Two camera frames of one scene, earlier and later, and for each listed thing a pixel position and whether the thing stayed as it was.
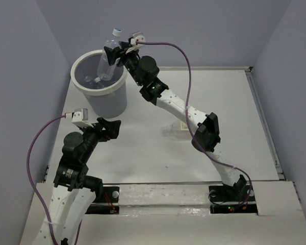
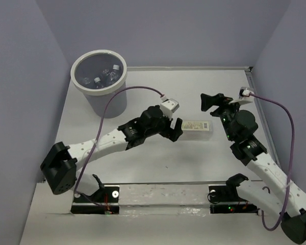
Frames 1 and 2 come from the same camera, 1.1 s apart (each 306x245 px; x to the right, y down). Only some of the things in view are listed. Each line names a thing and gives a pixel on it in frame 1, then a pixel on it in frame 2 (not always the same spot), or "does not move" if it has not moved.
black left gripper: (111, 130) → (172, 134)
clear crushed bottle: (105, 71) → (115, 74)
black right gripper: (113, 54) → (219, 99)
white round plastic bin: (103, 99) does not move
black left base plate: (109, 194) does not move
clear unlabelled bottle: (98, 84) does not move
